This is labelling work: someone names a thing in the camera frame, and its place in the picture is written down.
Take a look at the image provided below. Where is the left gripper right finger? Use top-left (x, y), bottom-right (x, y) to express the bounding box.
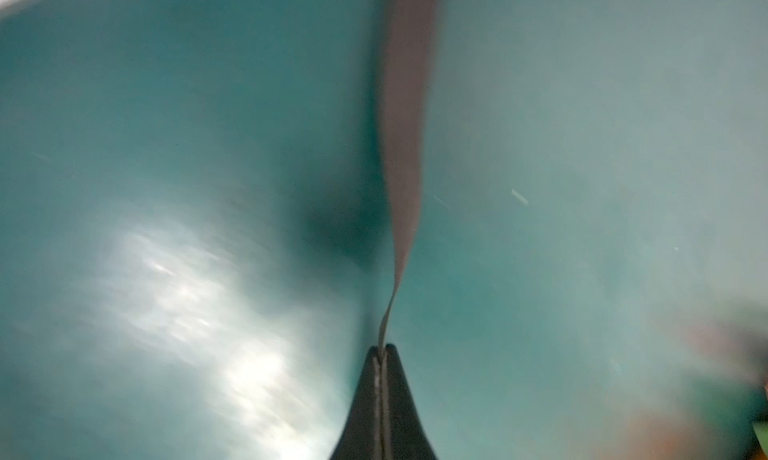
top-left (381, 344), bottom-right (438, 460)

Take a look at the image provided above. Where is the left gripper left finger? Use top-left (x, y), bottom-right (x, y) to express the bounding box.
top-left (330, 347), bottom-right (382, 460)

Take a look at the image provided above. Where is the black strap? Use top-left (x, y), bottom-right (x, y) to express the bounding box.
top-left (374, 0), bottom-right (445, 353)

